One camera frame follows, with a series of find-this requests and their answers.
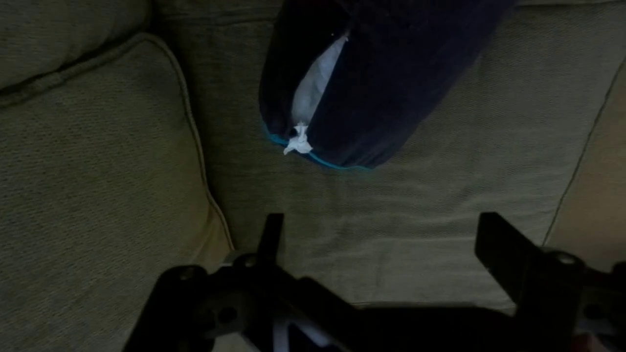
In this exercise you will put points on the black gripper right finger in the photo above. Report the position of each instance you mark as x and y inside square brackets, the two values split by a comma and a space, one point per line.
[547, 286]

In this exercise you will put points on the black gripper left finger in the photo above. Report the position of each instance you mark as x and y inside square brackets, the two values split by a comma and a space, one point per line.
[246, 294]

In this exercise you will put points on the grey-green fabric sofa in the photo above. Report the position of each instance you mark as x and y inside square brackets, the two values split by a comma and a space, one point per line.
[97, 196]

